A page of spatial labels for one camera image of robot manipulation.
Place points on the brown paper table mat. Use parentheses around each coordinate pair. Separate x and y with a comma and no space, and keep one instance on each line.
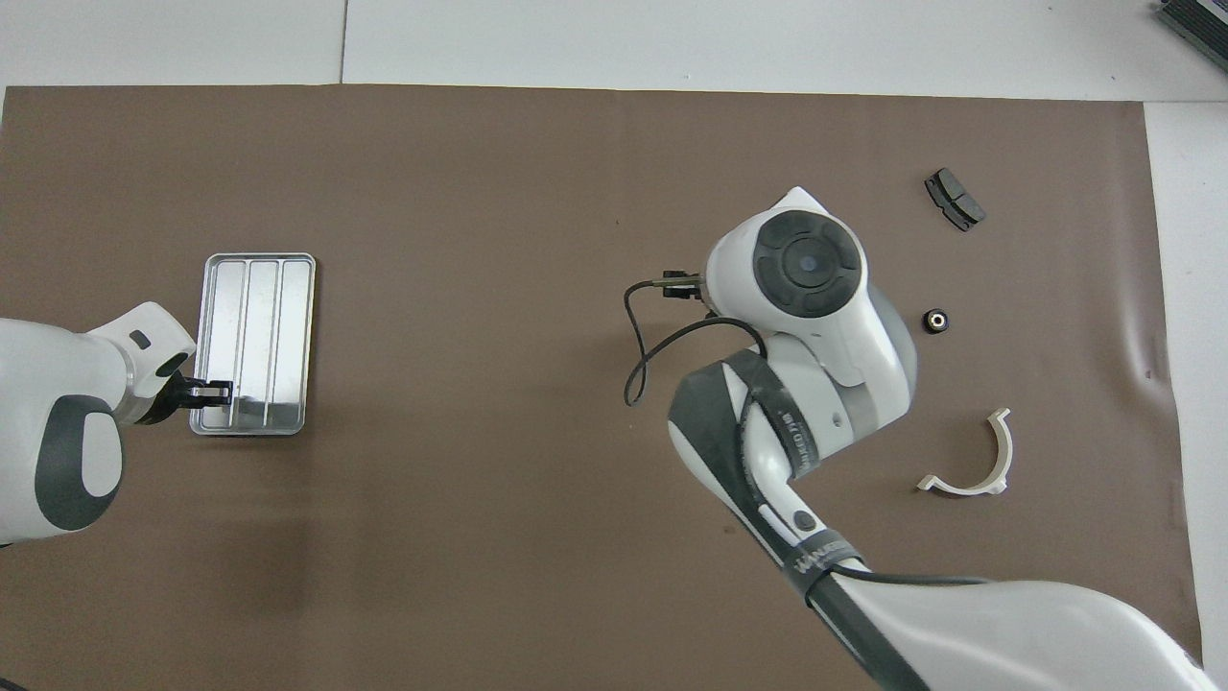
(480,537)

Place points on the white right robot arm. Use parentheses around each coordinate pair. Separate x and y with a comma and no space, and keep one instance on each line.
(806,269)

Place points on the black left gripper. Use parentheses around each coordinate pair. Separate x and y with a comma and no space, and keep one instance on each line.
(171,398)

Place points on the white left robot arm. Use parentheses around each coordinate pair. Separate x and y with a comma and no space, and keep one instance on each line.
(58,384)

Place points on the silver metal tray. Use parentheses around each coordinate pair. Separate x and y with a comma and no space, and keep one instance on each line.
(259,317)

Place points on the dark grey brake pad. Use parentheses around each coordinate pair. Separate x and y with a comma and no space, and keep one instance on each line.
(955,199)

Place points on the white curved plastic bracket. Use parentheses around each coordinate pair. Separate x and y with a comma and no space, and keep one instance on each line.
(1003,456)

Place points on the black bearing gear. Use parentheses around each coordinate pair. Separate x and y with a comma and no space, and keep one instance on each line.
(935,321)

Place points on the black finned device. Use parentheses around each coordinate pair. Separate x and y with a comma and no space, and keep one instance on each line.
(1199,19)

